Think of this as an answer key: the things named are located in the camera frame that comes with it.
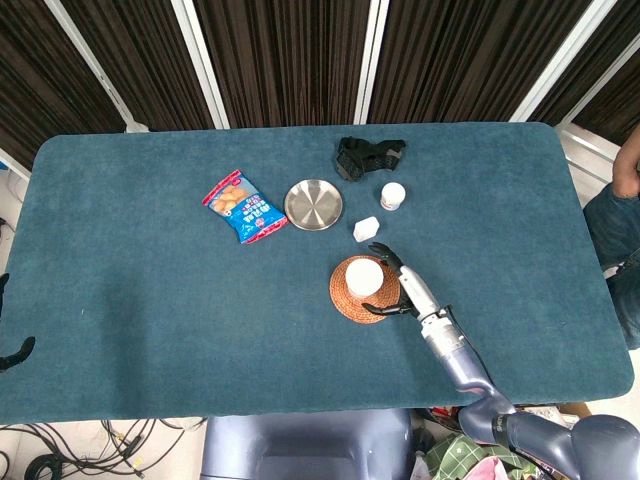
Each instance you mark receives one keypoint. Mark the blue snack bag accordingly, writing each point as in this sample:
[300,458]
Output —
[245,207]

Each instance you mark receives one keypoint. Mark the blue table cloth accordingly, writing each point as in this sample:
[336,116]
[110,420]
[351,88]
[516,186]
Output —
[200,310]

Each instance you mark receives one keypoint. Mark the person's forearm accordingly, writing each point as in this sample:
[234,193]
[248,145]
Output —
[627,170]

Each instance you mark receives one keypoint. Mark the person's blue jeans leg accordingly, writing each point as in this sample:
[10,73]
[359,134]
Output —
[612,230]

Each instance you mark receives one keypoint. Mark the white cup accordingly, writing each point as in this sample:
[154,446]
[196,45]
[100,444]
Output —
[364,277]

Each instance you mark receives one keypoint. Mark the white bottle with red label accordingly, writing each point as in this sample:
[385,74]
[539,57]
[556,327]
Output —
[392,196]

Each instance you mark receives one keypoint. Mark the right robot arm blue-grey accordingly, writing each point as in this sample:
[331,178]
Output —
[465,365]

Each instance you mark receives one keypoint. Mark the black glove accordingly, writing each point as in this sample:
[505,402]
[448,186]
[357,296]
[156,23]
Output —
[362,157]

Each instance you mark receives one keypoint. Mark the round woven orange coaster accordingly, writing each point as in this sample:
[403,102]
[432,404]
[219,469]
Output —
[345,302]

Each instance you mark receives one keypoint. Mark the brown cardboard box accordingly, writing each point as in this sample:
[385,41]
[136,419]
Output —
[575,408]

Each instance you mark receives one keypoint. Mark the white partition post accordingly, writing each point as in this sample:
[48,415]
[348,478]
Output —
[95,65]
[560,60]
[600,80]
[200,65]
[371,60]

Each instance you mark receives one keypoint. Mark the dark pleated curtain panel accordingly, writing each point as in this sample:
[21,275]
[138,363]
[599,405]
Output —
[145,60]
[612,30]
[460,55]
[285,60]
[40,75]

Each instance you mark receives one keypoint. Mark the green checked cloth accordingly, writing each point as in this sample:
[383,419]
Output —
[452,457]

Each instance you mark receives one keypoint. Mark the small white block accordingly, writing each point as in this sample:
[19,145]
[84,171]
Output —
[366,229]

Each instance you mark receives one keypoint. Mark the white partition base rail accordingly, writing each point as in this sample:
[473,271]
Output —
[590,147]

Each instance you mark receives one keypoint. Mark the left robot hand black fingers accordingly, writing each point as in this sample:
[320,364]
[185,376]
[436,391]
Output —
[19,351]

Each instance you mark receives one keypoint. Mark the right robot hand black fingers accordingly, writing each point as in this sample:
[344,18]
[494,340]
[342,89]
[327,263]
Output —
[417,292]

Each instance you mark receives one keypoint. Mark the pink cloth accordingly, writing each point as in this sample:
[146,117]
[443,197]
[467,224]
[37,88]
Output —
[492,471]

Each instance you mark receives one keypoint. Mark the blue-grey robot torso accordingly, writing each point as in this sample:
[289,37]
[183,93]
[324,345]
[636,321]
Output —
[305,445]

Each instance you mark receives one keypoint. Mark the round stainless steel plate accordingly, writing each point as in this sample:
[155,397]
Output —
[314,205]

